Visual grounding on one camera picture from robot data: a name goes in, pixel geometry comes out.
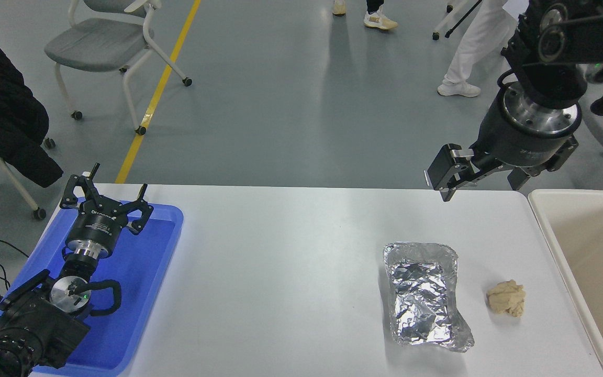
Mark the blue plastic tray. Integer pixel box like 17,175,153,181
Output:
0,201,184,376

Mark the white leg caster chair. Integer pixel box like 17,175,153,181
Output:
0,134,57,221

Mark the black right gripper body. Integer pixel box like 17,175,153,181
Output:
471,96,570,168

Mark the grey seat white frame chair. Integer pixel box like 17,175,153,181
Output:
44,0,193,136

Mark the large pale bin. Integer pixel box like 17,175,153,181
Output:
528,188,603,377

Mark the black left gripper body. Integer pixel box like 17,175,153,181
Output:
70,202,130,247

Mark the crumpled tan paper ball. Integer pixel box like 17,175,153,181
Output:
486,279,526,318

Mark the foil tray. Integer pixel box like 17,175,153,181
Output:
383,241,475,353

